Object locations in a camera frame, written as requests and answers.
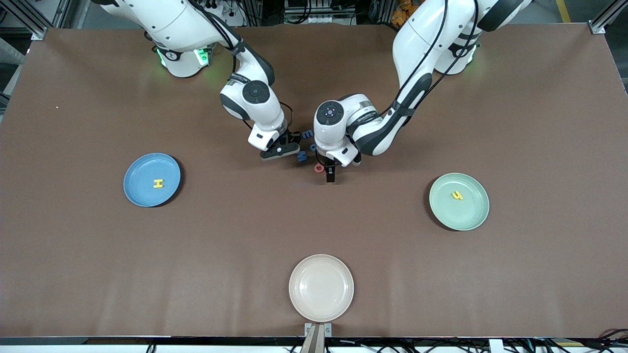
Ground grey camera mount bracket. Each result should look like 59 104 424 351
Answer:
300 323 333 353

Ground grey device with cables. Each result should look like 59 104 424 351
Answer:
284 0 356 25

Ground aluminium frame profile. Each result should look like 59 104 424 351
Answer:
0 0 74 41
590 0 620 35

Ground blue plate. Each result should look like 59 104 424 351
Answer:
123 153 181 207

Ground white power strip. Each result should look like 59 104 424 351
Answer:
206 0 246 27

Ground cream plate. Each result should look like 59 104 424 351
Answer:
288 254 355 323

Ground green plate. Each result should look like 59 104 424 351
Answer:
429 173 490 231

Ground orange mesh bag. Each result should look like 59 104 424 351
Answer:
391 0 422 27

